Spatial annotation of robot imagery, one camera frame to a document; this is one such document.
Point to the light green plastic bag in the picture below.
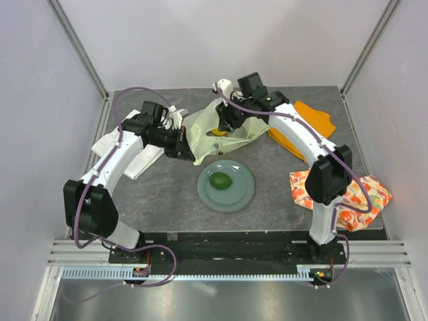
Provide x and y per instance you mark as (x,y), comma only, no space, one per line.
(203,143)

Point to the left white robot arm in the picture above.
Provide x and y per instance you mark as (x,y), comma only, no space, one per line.
(88,203)

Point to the orange folded cloth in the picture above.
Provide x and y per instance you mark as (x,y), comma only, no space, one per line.
(300,130)

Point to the yellow apple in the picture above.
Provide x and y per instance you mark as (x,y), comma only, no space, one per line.
(218,132)

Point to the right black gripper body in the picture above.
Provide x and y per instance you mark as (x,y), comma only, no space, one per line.
(233,116)

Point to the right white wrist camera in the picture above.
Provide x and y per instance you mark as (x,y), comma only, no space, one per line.
(224,88)

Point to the white folded towel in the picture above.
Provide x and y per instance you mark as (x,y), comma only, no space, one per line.
(140,160)

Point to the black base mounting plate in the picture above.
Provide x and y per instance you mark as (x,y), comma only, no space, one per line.
(286,247)

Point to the grey-green ceramic plate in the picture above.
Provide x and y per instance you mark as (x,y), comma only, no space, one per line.
(233,199)

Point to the green lime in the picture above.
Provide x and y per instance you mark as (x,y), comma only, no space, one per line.
(220,181)

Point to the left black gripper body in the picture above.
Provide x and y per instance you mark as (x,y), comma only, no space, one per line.
(174,138)

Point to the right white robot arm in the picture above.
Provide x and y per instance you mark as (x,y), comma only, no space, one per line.
(329,164)

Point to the slotted cable duct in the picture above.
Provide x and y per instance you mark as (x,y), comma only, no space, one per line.
(132,274)

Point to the floral patterned cloth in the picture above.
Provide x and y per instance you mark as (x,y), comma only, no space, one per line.
(350,219)

